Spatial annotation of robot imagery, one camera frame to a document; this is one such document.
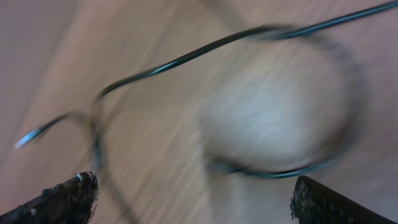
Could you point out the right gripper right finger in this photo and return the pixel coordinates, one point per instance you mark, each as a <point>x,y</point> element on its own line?
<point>315,203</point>

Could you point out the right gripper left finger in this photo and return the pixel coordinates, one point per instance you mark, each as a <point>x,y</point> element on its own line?
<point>68,202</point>

